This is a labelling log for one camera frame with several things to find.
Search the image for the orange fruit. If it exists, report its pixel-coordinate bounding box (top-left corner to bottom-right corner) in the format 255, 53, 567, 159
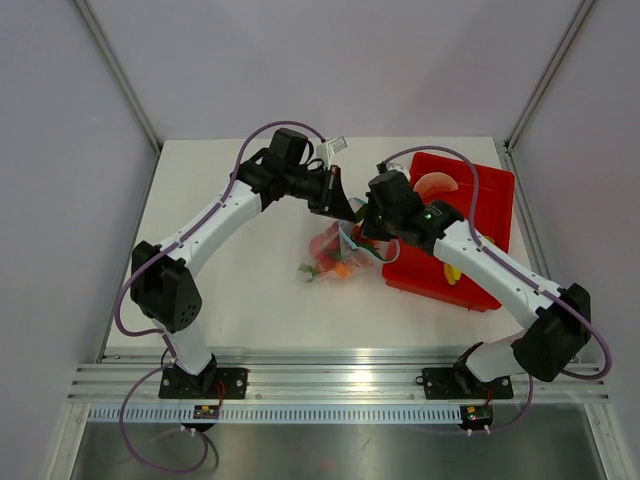
333, 262, 353, 279

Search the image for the right aluminium frame post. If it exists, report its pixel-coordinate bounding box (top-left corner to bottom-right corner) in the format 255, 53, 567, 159
504, 0, 598, 154

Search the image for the clear zip top bag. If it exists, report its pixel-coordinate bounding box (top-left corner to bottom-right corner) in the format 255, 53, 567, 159
297, 197, 400, 283

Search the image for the left black mount plate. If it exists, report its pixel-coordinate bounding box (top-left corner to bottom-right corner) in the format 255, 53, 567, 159
158, 367, 249, 400

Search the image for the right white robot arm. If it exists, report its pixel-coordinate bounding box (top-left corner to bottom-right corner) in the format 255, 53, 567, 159
362, 170, 591, 396

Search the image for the yellow banana bunch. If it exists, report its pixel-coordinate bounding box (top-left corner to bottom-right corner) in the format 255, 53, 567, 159
443, 264, 462, 286

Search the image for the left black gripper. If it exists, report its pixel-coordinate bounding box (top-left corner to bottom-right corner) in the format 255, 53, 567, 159
284, 164, 356, 222

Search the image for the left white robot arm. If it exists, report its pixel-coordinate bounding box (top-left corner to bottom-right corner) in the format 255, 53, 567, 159
129, 128, 355, 400

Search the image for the watermelon slice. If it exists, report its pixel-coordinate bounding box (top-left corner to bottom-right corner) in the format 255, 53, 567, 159
413, 172, 459, 200

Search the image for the right black mount plate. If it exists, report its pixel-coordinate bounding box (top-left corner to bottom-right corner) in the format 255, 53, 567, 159
414, 367, 514, 400

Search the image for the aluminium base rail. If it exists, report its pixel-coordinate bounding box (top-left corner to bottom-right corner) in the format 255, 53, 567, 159
67, 347, 611, 404

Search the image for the white slotted cable duct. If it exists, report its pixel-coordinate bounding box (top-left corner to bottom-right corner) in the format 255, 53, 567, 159
88, 404, 462, 425

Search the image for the wrinkled red apple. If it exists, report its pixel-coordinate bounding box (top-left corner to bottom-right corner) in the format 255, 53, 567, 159
308, 233, 334, 259

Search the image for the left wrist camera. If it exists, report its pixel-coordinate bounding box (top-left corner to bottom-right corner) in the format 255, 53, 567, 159
317, 137, 348, 164

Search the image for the red plastic bin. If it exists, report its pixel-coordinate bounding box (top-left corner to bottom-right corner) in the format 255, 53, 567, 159
382, 153, 515, 312

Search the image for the black mount plate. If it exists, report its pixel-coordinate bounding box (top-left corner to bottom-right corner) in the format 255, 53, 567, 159
158, 367, 249, 400
414, 367, 514, 400

